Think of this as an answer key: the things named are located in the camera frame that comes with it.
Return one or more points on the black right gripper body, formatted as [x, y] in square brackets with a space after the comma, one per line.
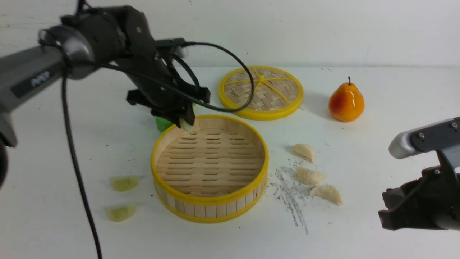
[430, 202]

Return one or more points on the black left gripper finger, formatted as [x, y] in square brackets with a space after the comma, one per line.
[174, 118]
[189, 116]

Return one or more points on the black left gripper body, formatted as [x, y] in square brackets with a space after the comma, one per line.
[119, 38]

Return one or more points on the green dumpling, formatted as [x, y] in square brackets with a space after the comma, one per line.
[120, 213]
[187, 127]
[124, 184]

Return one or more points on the white dumpling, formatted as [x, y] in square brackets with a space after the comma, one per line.
[328, 192]
[309, 177]
[305, 152]

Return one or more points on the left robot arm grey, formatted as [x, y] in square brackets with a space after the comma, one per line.
[26, 73]

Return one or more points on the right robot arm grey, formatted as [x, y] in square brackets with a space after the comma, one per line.
[426, 203]

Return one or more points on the bamboo steamer tray yellow rim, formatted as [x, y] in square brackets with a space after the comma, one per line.
[214, 173]

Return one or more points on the woven steamer lid yellow rim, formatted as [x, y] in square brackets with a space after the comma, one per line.
[277, 94]

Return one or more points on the green cube block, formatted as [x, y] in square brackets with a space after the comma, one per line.
[162, 124]

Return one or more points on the orange toy pear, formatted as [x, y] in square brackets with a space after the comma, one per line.
[347, 103]

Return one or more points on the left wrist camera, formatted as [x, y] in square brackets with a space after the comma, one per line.
[168, 47]

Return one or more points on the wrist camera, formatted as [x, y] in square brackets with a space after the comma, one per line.
[168, 47]
[443, 136]

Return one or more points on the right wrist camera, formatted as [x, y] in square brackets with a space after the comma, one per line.
[443, 136]

